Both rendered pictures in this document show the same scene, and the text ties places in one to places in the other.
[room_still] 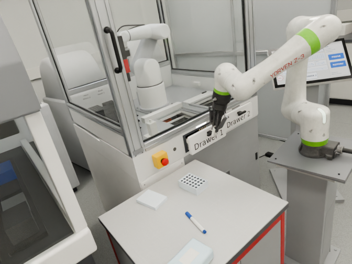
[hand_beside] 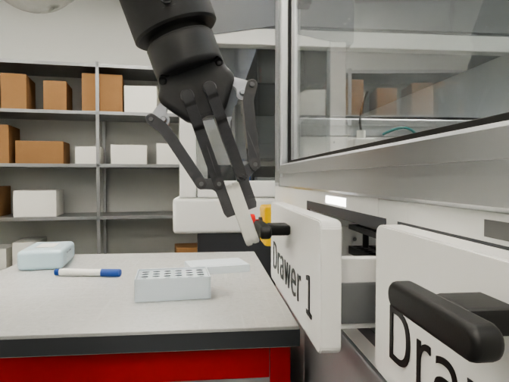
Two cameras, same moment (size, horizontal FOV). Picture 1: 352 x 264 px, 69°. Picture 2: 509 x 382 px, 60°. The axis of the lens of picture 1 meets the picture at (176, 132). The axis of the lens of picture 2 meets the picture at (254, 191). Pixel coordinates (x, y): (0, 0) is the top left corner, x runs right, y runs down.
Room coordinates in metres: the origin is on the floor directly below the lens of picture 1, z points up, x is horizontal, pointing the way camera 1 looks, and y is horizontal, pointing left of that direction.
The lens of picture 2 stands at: (1.53, -0.64, 0.96)
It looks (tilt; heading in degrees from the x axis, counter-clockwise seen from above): 2 degrees down; 119
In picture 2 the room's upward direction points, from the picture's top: straight up
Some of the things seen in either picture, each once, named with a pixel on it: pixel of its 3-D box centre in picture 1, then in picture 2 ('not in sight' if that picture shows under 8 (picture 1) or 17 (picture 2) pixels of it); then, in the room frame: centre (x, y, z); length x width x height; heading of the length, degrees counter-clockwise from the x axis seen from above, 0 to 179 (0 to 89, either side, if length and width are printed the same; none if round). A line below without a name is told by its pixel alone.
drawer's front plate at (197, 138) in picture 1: (207, 136); (295, 257); (1.33, -0.18, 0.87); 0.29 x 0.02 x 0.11; 125
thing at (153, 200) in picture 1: (151, 199); (216, 265); (0.99, 0.17, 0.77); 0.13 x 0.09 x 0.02; 48
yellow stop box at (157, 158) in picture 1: (161, 159); (272, 224); (1.16, 0.10, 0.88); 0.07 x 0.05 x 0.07; 125
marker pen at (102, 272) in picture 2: (195, 222); (87, 272); (0.80, -0.01, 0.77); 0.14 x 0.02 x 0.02; 25
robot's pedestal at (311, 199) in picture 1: (310, 209); not in sight; (1.13, -0.70, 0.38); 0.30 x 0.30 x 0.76; 41
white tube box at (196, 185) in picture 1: (193, 183); (173, 283); (1.04, -0.04, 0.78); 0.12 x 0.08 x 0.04; 40
